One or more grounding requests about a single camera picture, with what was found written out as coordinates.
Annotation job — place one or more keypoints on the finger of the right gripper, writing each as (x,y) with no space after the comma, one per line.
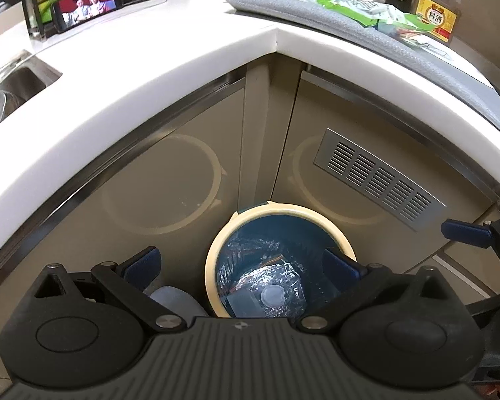
(483,236)

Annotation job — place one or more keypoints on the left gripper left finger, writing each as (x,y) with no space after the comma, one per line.
(126,283)

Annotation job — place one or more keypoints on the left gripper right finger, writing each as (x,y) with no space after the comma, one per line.
(355,287)

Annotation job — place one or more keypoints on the blue trash bin cream rim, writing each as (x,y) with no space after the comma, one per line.
(306,234)

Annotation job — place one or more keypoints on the clear trash in bin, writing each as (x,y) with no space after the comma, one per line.
(257,278)

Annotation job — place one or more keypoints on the cabinet vent grille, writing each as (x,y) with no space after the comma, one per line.
(378,181)

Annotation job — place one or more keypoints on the grey dish mat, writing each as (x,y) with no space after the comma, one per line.
(441,68)

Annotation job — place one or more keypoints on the stainless steel sink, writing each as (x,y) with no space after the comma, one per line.
(21,79)

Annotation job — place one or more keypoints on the cooking wine jug yellow label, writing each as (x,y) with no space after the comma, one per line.
(442,15)

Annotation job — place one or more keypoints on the green white plastic package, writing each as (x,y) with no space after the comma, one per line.
(374,14)

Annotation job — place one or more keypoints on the smartphone showing video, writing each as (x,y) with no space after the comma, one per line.
(68,14)

